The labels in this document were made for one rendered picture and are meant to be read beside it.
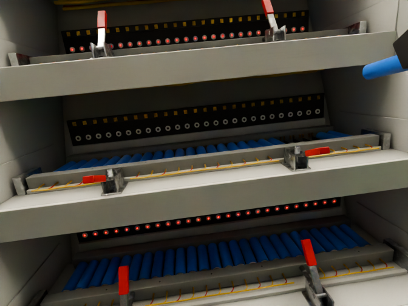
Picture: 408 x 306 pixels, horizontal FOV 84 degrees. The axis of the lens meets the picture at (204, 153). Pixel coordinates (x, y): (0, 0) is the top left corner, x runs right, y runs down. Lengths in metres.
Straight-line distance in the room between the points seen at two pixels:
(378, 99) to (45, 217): 0.55
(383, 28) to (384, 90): 0.10
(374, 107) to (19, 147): 0.61
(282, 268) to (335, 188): 0.15
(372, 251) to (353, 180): 0.15
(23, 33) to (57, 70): 0.18
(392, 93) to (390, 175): 0.14
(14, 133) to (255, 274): 0.44
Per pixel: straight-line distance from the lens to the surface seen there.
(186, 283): 0.40
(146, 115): 0.49
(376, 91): 0.51
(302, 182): 0.35
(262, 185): 0.33
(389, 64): 0.32
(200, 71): 0.36
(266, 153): 0.37
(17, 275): 0.47
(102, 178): 0.30
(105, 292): 0.43
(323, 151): 0.29
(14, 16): 0.56
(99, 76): 0.37
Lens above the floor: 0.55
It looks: 6 degrees up
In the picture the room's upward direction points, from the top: 7 degrees counter-clockwise
